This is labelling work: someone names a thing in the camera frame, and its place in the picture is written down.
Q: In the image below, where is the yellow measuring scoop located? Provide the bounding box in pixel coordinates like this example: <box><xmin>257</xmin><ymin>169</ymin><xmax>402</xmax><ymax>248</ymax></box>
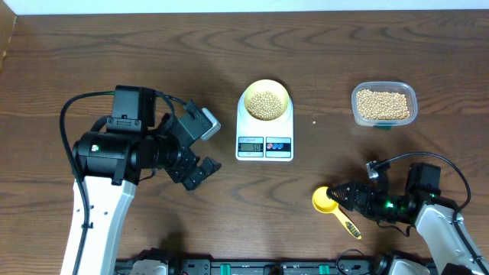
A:
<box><xmin>312</xmin><ymin>186</ymin><xmax>362</xmax><ymax>240</ymax></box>

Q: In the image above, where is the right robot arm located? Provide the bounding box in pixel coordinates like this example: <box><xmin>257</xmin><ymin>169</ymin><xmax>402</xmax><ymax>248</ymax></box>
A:
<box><xmin>326</xmin><ymin>161</ymin><xmax>488</xmax><ymax>274</ymax></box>

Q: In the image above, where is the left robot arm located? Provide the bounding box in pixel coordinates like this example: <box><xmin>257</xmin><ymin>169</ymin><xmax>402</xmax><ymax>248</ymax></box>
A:
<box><xmin>59</xmin><ymin>85</ymin><xmax>222</xmax><ymax>274</ymax></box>

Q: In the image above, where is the white digital kitchen scale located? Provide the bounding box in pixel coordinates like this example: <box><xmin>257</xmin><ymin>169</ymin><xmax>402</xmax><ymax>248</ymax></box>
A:
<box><xmin>235</xmin><ymin>92</ymin><xmax>294</xmax><ymax>162</ymax></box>

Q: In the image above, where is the yellow bowl on scale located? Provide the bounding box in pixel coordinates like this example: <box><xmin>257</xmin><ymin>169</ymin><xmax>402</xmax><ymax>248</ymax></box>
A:
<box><xmin>244</xmin><ymin>79</ymin><xmax>291</xmax><ymax>121</ymax></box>

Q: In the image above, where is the clear plastic soybean container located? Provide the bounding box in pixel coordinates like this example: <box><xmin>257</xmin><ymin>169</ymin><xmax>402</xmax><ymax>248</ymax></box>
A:
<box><xmin>351</xmin><ymin>81</ymin><xmax>418</xmax><ymax>128</ymax></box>

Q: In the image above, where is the black right camera cable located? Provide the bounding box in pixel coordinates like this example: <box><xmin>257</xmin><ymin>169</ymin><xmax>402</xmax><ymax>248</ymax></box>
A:
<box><xmin>376</xmin><ymin>151</ymin><xmax>489</xmax><ymax>268</ymax></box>

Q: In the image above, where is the black camera cable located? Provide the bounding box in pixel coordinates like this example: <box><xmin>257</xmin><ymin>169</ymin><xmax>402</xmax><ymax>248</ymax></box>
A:
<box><xmin>59</xmin><ymin>90</ymin><xmax>188</xmax><ymax>275</ymax></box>
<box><xmin>376</xmin><ymin>151</ymin><xmax>489</xmax><ymax>268</ymax></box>

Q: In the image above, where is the black left camera cable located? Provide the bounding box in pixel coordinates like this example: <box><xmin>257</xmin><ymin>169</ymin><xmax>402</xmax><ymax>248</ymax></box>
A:
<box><xmin>59</xmin><ymin>90</ymin><xmax>188</xmax><ymax>275</ymax></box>

